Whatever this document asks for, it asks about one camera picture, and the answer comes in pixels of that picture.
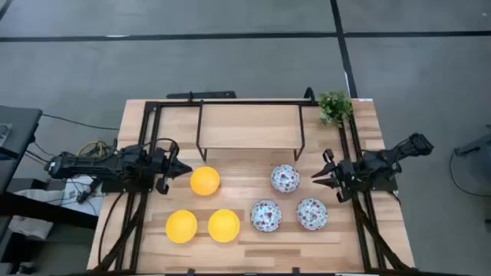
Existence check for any green potted plant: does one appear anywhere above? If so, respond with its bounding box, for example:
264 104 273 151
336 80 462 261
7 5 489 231
317 90 354 130

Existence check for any wooden shelf with black legs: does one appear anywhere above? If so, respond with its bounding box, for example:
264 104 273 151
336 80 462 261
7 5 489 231
195 100 307 162

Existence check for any yellow mini bowl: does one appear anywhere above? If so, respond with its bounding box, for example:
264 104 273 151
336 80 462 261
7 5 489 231
165 209 199 245
189 166 222 196
207 209 241 244

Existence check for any red floral mini bowl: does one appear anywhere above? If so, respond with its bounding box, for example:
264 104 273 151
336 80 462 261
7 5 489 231
295 197 329 232
250 199 283 233
270 163 301 194

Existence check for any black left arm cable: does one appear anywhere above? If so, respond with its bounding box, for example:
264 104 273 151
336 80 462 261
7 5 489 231
143 136 180 155

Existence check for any black desk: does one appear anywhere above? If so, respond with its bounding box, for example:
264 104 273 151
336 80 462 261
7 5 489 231
0 105 43 195

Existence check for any thin black floor cable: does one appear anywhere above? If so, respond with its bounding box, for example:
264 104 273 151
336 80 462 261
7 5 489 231
41 113 120 131

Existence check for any grey cloth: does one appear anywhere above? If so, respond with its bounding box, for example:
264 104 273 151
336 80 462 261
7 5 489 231
8 215 54 241

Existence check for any grey chair base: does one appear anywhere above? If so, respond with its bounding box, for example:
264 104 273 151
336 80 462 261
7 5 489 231
453 124 491 162

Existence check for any yellow cable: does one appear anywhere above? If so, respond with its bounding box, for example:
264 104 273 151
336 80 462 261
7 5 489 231
76 140 116 158

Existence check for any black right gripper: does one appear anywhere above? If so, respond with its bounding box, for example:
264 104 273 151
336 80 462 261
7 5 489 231
311 148 361 204

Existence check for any dark low table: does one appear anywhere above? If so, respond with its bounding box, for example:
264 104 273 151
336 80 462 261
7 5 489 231
0 178 99 231

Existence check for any thick black cable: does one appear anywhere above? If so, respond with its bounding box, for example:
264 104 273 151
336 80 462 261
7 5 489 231
97 191 126 268

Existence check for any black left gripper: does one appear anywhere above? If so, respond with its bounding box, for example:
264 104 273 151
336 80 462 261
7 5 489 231
148 146 193 196

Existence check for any black flat bar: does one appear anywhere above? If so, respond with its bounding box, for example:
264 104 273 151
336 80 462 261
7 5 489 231
166 90 237 100

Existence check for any white cloth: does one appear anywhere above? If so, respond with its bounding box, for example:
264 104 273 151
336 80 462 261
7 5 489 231
15 174 105 216

